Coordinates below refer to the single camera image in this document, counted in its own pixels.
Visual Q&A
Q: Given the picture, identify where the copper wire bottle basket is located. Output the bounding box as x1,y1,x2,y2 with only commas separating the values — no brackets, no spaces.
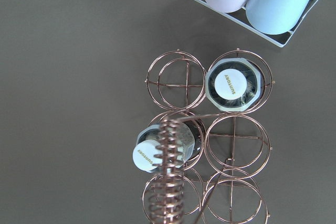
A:
137,49,274,223

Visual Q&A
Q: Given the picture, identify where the tea bottle back left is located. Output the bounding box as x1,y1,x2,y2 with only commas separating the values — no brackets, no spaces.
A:
132,123,205,174

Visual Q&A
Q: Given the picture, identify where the tea bottle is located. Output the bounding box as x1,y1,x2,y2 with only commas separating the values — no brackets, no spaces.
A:
205,58,261,112
132,123,205,174

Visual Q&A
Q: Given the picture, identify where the tea bottle middle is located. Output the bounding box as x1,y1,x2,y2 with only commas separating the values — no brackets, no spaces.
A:
205,58,261,112

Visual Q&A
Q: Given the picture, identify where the white wire cup rack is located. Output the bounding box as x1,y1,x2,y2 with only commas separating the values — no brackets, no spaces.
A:
181,0,336,49

